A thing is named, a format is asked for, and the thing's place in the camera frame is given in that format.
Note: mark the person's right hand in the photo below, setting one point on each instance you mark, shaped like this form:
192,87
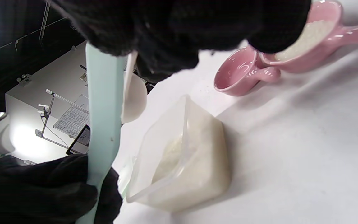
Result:
182,21

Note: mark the mint green dessert spatula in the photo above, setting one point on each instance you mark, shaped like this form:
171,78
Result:
104,109

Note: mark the white sugar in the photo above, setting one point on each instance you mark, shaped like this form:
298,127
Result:
200,152
306,40

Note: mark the white plastic coffee spoon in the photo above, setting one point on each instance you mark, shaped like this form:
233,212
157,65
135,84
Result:
134,102

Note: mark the person's left hand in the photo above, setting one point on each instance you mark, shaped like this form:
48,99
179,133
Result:
36,193

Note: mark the white cabinet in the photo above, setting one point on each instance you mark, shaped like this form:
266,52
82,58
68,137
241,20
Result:
61,74

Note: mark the mint green container lid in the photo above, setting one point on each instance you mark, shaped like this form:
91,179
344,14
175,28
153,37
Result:
125,179

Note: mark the black tablet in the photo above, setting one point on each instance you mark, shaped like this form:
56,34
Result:
84,138

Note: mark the metal stand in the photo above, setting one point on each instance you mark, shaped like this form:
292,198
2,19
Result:
47,118

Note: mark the clear plastic sugar container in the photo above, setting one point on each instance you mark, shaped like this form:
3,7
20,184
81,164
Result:
149,161

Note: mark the printed paper sheet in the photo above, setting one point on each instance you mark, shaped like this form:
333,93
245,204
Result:
73,119

